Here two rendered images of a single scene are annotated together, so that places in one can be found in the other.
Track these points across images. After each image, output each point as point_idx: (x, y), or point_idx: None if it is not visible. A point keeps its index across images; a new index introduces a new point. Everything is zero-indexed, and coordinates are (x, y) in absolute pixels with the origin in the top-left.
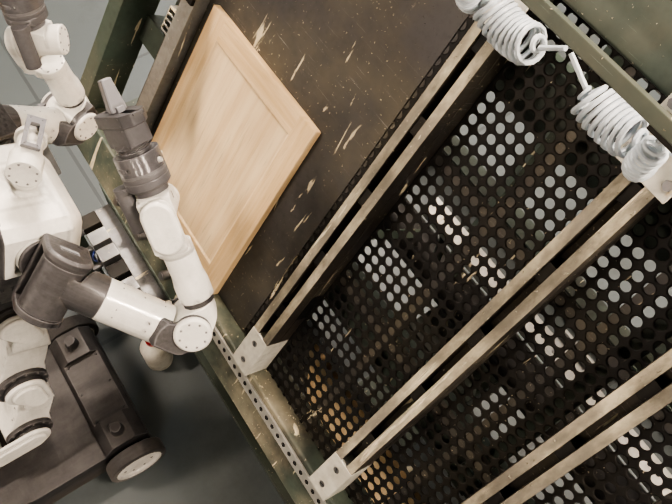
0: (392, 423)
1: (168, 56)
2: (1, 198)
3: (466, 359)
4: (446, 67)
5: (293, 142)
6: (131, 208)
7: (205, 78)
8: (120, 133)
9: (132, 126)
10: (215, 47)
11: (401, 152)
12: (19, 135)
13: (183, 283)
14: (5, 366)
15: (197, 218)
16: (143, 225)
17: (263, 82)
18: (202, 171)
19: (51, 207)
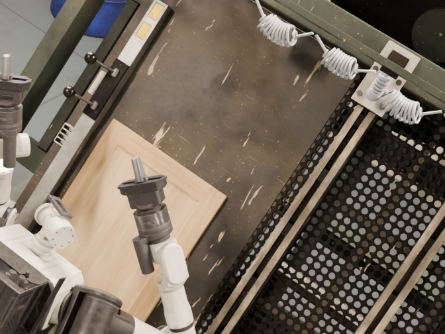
0: None
1: (66, 160)
2: (36, 262)
3: (387, 316)
4: (339, 136)
5: (204, 207)
6: (148, 252)
7: (105, 173)
8: (150, 194)
9: (163, 187)
10: (116, 149)
11: (307, 195)
12: (44, 211)
13: (180, 309)
14: None
15: (101, 288)
16: (164, 262)
17: (170, 168)
18: (105, 247)
19: (67, 266)
